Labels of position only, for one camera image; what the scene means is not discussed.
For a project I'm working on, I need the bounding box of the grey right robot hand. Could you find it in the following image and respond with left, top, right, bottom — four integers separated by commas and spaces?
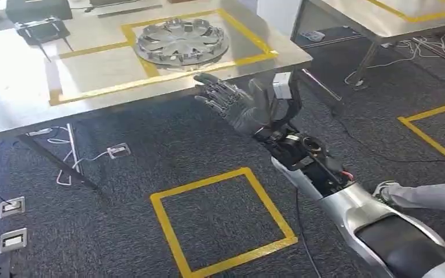
194, 72, 275, 136

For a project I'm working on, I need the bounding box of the silver plastic hubcap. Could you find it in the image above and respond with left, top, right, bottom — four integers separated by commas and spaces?
134, 18, 231, 71

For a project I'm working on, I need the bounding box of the grey power strip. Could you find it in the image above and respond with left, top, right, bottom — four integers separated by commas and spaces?
301, 30, 326, 43

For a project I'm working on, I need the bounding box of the steel floor socket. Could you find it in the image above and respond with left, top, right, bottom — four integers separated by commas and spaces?
106, 142, 132, 160
0, 227, 28, 255
0, 196, 27, 220

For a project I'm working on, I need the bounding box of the person's foot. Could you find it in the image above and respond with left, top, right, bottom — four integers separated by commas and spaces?
371, 180, 400, 205

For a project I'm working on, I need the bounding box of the steel bench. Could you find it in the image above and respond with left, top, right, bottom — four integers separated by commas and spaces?
0, 0, 314, 189
290, 0, 445, 90

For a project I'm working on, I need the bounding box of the yellow floor tape marking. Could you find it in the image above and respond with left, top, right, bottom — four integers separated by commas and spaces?
397, 99, 445, 174

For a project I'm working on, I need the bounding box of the yellow bench tape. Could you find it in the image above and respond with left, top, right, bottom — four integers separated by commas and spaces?
366, 0, 445, 24

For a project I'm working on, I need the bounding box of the person's leg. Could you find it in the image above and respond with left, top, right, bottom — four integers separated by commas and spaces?
387, 182, 445, 214

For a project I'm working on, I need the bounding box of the black box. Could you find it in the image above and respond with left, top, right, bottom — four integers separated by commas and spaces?
5, 0, 74, 24

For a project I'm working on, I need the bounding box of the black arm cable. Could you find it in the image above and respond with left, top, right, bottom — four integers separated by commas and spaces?
294, 187, 323, 278

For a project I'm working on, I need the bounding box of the black floor cable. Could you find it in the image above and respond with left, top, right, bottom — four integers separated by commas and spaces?
331, 109, 445, 166

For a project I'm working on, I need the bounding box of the white cable tangle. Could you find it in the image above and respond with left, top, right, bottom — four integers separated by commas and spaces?
344, 28, 445, 87

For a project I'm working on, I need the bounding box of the white floor cable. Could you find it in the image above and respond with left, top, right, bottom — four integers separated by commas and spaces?
27, 123, 111, 188

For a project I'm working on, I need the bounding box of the black wire stand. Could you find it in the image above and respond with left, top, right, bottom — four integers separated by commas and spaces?
13, 17, 74, 63

